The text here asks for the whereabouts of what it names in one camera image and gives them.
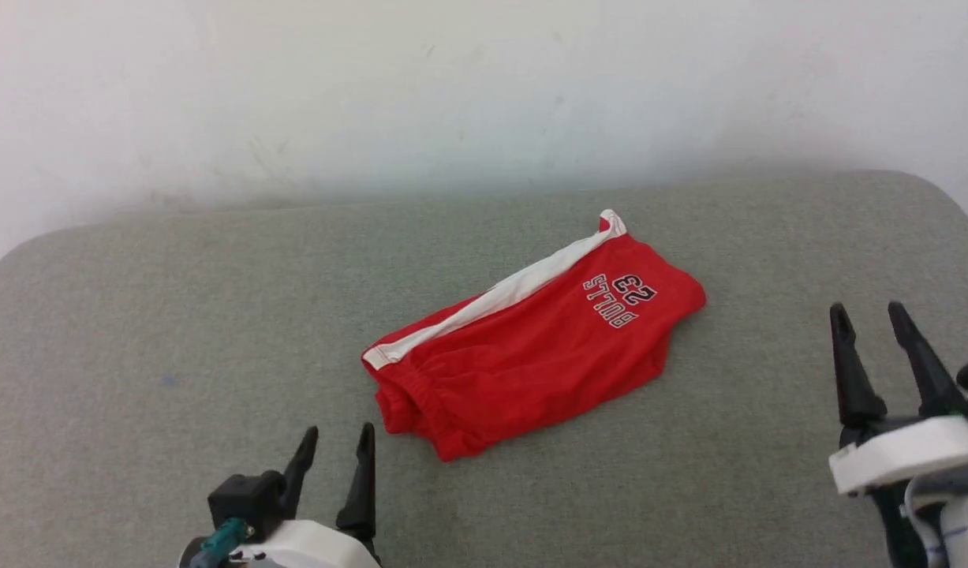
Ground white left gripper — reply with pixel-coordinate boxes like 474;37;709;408
180;423;383;568

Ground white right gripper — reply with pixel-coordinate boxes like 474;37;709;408
828;301;968;497

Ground red basketball shorts white stripe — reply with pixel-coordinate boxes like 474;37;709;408
361;209;707;463

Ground grey fabric sofa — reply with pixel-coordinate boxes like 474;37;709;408
0;170;968;568

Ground teal cable connector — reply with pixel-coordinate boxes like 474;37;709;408
188;518;254;568

